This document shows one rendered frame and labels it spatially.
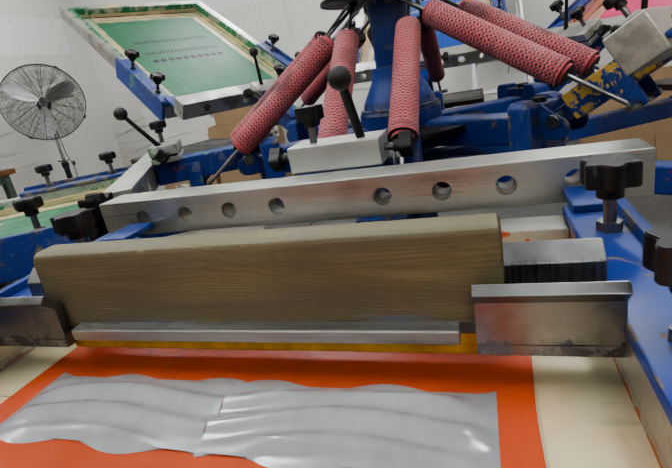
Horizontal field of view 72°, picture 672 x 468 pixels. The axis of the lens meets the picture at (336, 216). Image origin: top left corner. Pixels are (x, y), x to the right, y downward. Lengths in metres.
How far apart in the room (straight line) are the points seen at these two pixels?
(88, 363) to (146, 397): 0.11
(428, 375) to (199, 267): 0.18
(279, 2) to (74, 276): 4.43
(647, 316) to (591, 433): 0.07
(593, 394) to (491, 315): 0.07
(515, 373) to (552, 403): 0.03
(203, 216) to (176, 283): 0.27
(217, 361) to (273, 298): 0.09
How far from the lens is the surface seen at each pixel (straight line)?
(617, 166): 0.41
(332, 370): 0.36
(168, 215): 0.67
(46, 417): 0.43
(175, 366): 0.43
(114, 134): 5.95
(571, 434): 0.31
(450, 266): 0.31
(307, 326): 0.34
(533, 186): 0.53
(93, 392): 0.43
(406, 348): 0.35
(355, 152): 0.59
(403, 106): 0.78
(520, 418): 0.31
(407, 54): 0.88
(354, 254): 0.31
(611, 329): 0.32
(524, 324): 0.31
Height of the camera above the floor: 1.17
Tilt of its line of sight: 17 degrees down
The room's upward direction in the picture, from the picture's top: 10 degrees counter-clockwise
